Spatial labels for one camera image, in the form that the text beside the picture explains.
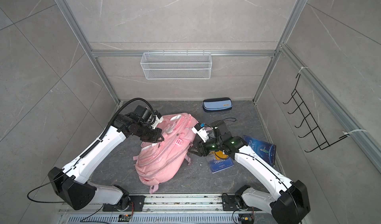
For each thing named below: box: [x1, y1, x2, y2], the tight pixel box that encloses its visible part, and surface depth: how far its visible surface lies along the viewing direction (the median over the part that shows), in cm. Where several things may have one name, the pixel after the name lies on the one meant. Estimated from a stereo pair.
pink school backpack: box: [132, 113, 199, 194], surface depth 72 cm
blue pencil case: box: [202, 97, 233, 112], surface depth 116 cm
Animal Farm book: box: [208, 157, 235, 174], surface depth 87 cm
